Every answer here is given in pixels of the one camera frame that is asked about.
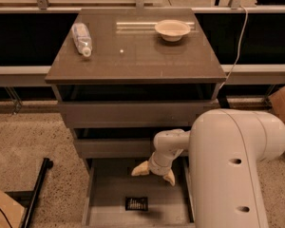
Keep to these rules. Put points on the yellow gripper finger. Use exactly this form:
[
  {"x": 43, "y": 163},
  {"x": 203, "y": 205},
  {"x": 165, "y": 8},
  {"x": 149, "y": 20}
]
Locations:
[
  {"x": 141, "y": 170},
  {"x": 170, "y": 177}
]

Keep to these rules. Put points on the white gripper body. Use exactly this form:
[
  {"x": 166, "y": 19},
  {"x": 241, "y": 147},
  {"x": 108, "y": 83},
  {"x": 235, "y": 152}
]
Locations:
[{"x": 157, "y": 168}]

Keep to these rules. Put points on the black rxbar chocolate bar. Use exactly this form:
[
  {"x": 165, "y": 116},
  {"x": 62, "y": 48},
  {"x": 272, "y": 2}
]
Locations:
[{"x": 136, "y": 204}]

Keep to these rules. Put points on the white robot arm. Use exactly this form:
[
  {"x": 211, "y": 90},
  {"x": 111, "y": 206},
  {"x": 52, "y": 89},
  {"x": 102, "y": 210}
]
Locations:
[{"x": 224, "y": 147}]

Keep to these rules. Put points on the grey open bottom drawer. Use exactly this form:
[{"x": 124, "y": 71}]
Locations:
[{"x": 111, "y": 182}]

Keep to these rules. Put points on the grey top drawer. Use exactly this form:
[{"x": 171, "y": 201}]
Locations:
[{"x": 132, "y": 114}]

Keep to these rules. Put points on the grey middle drawer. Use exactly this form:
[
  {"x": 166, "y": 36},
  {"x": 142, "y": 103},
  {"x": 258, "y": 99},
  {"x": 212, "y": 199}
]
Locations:
[{"x": 114, "y": 148}]

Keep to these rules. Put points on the grey drawer cabinet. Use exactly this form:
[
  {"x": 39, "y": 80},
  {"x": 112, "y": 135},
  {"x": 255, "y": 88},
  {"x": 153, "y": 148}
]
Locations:
[{"x": 130, "y": 62}]

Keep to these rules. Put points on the black metal stand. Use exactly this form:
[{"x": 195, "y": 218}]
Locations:
[{"x": 29, "y": 199}]

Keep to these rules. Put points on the white paper bowl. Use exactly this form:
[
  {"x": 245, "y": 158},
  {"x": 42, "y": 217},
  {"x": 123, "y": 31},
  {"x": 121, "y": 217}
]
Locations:
[{"x": 172, "y": 30}]

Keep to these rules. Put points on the brown cardboard box left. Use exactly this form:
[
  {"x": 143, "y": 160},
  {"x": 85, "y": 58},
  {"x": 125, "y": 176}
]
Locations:
[{"x": 11, "y": 212}]

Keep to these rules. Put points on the clear plastic water bottle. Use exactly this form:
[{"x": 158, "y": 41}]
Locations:
[{"x": 82, "y": 39}]

